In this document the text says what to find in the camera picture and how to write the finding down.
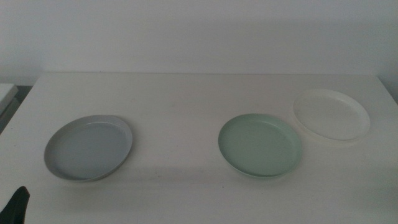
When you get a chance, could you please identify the white side table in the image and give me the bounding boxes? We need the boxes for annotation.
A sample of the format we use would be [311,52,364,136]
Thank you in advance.
[0,83,21,134]

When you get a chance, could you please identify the grey shallow bowl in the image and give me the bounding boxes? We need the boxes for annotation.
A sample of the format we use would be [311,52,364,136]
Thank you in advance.
[44,114,134,182]

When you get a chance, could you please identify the white shallow bowl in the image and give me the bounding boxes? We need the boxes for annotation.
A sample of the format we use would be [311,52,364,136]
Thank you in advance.
[292,88,371,142]

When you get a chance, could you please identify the pale green shallow bowl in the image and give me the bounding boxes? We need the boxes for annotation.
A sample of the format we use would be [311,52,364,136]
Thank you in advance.
[218,113,303,179]

